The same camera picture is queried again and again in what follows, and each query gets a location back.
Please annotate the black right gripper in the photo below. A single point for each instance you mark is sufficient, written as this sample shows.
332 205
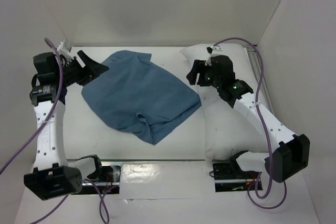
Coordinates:
199 72

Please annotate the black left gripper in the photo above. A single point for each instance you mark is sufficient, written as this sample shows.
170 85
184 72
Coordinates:
94 68

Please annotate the blue pillowcase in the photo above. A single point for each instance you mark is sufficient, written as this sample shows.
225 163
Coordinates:
139 97

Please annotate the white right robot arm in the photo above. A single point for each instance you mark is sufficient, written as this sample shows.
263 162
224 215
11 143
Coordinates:
288 153

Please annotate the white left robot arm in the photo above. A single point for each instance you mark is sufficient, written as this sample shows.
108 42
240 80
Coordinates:
52 176

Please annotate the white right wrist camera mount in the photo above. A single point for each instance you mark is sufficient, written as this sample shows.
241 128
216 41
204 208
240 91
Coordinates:
213 51

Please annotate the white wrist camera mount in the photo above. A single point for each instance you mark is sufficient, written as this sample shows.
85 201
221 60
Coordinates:
64 49
213 51

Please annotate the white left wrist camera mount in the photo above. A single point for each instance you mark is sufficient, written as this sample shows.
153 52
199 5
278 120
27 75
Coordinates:
64 49

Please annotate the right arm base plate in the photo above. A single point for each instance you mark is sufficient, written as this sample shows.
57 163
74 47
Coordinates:
228 180

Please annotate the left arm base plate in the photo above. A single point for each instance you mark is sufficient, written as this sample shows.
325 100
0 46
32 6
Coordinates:
108 178

